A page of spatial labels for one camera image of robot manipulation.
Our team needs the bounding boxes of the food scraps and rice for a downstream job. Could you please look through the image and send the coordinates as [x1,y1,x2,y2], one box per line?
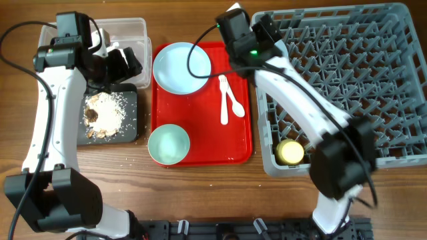
[83,92,127,139]

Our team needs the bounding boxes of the light blue plate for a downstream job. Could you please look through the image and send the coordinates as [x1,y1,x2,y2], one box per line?
[153,42,211,95]

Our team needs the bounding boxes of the white plastic fork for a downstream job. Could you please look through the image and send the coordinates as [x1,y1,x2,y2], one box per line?
[218,75,228,125]

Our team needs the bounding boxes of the white plastic spoon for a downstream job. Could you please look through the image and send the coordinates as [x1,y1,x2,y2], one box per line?
[227,85,246,118]

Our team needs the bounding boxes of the mint green bowl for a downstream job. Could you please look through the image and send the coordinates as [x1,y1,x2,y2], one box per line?
[147,124,191,165]

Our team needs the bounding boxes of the yellow plastic cup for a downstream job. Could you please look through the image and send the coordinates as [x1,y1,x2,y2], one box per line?
[276,139,304,165]

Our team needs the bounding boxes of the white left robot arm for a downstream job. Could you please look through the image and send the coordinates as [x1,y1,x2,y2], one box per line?
[4,11,149,239]

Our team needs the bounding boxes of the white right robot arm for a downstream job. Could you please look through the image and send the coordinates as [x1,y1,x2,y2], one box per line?
[216,7,377,239]

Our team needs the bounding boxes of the grey dishwasher rack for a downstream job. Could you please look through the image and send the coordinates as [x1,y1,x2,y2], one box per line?
[268,3,426,168]

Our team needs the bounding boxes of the clear plastic bin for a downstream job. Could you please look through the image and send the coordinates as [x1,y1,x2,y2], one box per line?
[33,11,151,88]

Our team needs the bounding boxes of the black plastic tray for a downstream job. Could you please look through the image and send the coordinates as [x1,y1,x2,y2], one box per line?
[77,83,137,145]

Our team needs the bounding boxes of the red serving tray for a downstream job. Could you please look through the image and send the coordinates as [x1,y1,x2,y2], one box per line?
[151,42,252,167]

